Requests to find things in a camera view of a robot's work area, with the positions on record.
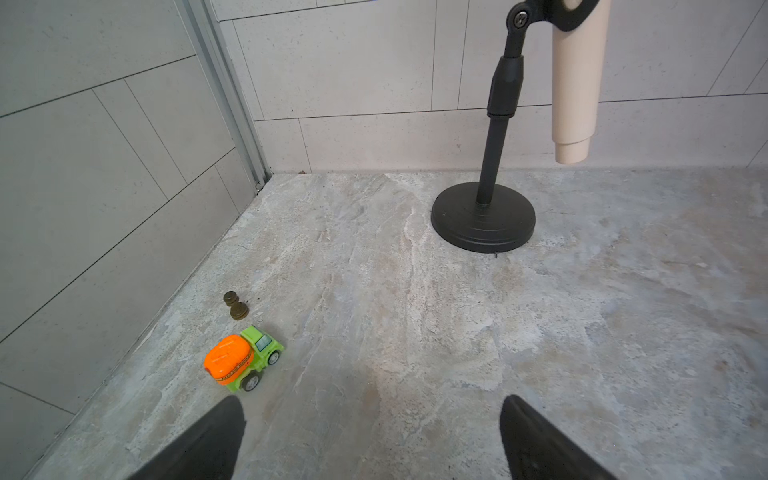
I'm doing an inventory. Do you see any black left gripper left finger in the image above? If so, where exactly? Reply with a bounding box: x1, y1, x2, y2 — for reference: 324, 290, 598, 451
129, 395, 246, 479

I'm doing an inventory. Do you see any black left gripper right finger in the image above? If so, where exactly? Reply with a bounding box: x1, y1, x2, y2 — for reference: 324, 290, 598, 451
499, 395, 617, 480

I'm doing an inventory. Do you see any green orange toy truck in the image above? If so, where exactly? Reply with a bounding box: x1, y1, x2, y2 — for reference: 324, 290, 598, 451
203, 326, 285, 393

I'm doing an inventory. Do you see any black microphone stand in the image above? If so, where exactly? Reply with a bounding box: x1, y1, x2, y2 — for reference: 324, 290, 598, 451
431, 0, 599, 253

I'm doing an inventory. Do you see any cream microphone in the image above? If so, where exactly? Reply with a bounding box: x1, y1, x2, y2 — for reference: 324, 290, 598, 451
552, 1, 612, 165

